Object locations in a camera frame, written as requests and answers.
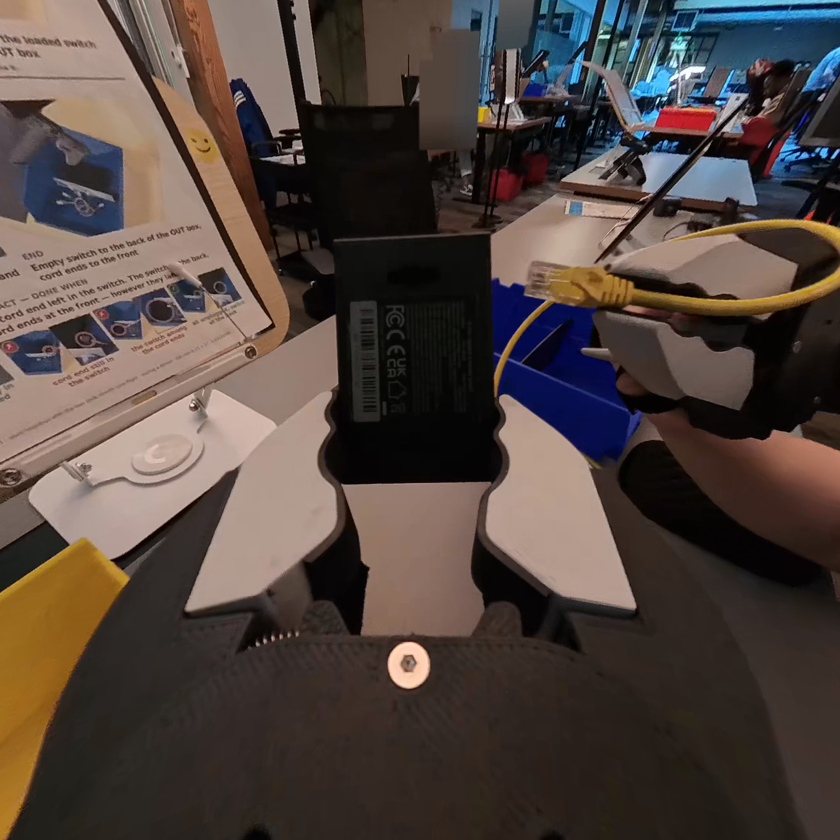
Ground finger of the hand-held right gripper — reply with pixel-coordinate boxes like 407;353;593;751
581;308;757;410
602;233;799;304

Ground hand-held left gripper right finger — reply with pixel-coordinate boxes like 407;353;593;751
477;394;637;616

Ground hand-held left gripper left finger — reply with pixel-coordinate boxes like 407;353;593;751
185;390;349;618

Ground yellow ethernet cable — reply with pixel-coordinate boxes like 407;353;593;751
493;220;840;470

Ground black network switch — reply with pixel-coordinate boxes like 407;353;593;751
332;231;494;484

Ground yellow plastic bin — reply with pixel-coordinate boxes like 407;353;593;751
0;538;130;833

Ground person's right hand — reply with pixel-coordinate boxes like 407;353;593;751
617;367;683;416

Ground white stand base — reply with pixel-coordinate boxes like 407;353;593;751
28;388;278;560

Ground black mesh wrist rest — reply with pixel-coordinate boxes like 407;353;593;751
617;440;829;589

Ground blue plastic bin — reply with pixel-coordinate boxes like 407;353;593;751
491;279;643;463

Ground black divider plate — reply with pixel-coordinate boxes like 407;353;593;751
521;319;576;370

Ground printed instruction poster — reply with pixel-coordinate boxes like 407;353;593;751
0;0;277;455

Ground black office chair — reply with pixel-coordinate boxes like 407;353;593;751
298;101;438;258

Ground blue striped jacket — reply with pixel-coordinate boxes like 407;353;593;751
230;79;278;199

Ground wooden ceiling beam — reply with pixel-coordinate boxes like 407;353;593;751
169;0;274;252

